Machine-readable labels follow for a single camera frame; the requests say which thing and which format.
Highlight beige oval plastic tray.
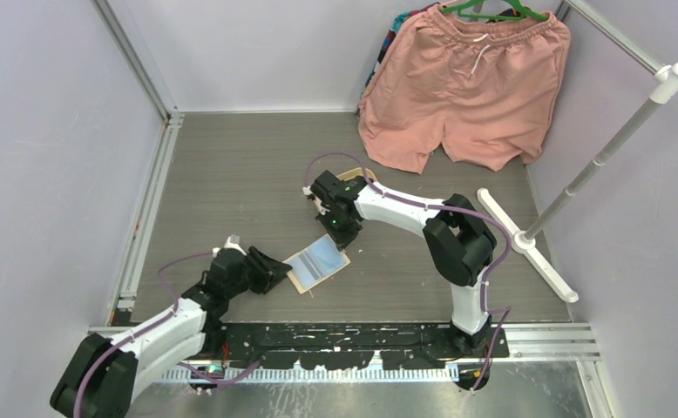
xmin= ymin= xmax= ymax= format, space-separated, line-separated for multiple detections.
xmin=309 ymin=167 xmax=368 ymax=204

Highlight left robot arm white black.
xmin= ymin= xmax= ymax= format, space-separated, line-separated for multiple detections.
xmin=49 ymin=245 xmax=292 ymax=417

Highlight pink shorts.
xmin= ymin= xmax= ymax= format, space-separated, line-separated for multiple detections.
xmin=357 ymin=5 xmax=571 ymax=173

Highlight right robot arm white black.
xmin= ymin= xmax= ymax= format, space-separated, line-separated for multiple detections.
xmin=303 ymin=171 xmax=497 ymax=358

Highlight green clothes hanger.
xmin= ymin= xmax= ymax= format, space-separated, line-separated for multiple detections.
xmin=440 ymin=0 xmax=548 ymax=22

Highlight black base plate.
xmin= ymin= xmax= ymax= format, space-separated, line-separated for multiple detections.
xmin=193 ymin=322 xmax=510 ymax=371

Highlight colourful patterned garment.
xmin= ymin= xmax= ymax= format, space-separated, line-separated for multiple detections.
xmin=360 ymin=2 xmax=440 ymax=98

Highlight beige leather card holder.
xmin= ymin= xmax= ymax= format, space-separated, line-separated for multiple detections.
xmin=285 ymin=234 xmax=350 ymax=294

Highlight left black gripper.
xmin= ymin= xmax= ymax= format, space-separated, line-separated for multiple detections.
xmin=226 ymin=247 xmax=291 ymax=300

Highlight aluminium frame rail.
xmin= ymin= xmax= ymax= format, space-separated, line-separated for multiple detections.
xmin=92 ymin=1 xmax=184 ymax=326

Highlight white clothes rack stand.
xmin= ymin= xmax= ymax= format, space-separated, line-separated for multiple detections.
xmin=477 ymin=62 xmax=678 ymax=303

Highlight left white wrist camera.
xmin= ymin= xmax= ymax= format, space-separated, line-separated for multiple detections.
xmin=212 ymin=234 xmax=247 ymax=258

